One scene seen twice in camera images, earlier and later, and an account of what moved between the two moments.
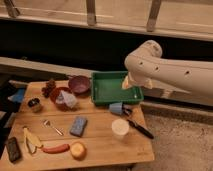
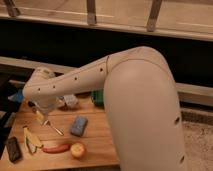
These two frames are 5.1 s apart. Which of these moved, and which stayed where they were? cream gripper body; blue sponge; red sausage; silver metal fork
Moved: cream gripper body
Stayed: silver metal fork; blue sponge; red sausage
